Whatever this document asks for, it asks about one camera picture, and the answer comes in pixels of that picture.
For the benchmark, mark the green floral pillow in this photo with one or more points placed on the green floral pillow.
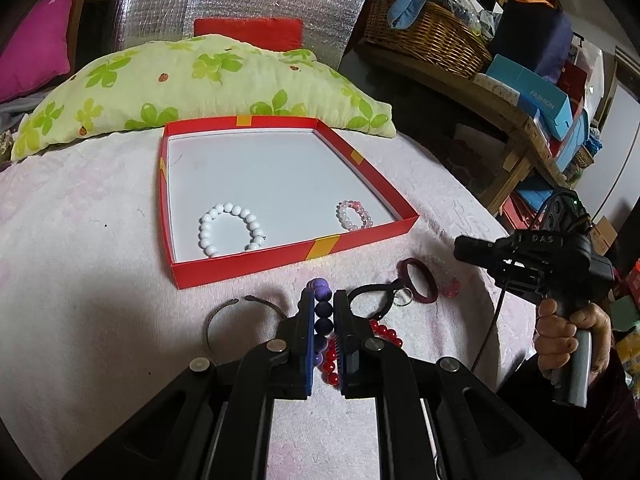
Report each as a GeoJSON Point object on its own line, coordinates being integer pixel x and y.
{"type": "Point", "coordinates": [200, 90]}

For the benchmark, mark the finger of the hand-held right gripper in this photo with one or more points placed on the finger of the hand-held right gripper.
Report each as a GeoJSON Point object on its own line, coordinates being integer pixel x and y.
{"type": "Point", "coordinates": [475, 249]}

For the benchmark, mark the red shallow box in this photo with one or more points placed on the red shallow box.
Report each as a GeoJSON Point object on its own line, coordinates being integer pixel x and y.
{"type": "Point", "coordinates": [250, 267]}

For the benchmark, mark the person's right hand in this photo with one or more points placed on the person's right hand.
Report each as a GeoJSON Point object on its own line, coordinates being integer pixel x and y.
{"type": "Point", "coordinates": [552, 335]}

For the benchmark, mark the person's right forearm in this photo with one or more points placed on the person's right forearm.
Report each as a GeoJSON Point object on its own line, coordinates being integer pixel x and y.
{"type": "Point", "coordinates": [610, 410]}

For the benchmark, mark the metal bangle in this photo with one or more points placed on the metal bangle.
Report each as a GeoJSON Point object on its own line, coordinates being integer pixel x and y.
{"type": "Point", "coordinates": [209, 327]}

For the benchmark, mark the wicker basket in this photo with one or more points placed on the wicker basket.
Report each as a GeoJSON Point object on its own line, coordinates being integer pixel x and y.
{"type": "Point", "coordinates": [435, 35]}

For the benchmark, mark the dark blue bag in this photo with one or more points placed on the dark blue bag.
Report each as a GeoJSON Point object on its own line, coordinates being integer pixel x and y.
{"type": "Point", "coordinates": [530, 40]}

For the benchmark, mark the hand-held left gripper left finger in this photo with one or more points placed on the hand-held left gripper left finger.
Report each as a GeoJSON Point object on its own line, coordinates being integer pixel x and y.
{"type": "Point", "coordinates": [306, 345]}

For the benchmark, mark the magenta pillow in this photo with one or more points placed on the magenta pillow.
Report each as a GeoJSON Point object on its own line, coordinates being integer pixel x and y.
{"type": "Point", "coordinates": [35, 45]}

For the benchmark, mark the blue cloth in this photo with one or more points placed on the blue cloth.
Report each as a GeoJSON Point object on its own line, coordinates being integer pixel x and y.
{"type": "Point", "coordinates": [405, 5]}

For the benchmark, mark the red cushion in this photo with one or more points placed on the red cushion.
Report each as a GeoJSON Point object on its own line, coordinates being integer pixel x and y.
{"type": "Point", "coordinates": [250, 32]}

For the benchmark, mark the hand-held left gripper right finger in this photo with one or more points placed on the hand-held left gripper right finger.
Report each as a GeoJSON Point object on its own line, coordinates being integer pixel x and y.
{"type": "Point", "coordinates": [344, 345]}

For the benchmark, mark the silver foil mat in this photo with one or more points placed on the silver foil mat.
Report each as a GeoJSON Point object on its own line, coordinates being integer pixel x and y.
{"type": "Point", "coordinates": [150, 0]}

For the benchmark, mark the light blue cardboard box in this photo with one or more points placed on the light blue cardboard box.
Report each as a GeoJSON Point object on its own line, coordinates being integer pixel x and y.
{"type": "Point", "coordinates": [540, 100]}

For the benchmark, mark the wooden bench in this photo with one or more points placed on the wooden bench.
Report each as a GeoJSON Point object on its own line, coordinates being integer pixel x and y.
{"type": "Point", "coordinates": [517, 165]}

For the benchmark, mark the pale pink textured blanket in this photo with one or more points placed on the pale pink textured blanket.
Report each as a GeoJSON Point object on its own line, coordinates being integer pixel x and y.
{"type": "Point", "coordinates": [100, 260]}

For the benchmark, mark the grey cloth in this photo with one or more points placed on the grey cloth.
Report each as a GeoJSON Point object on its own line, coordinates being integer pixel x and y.
{"type": "Point", "coordinates": [12, 115]}

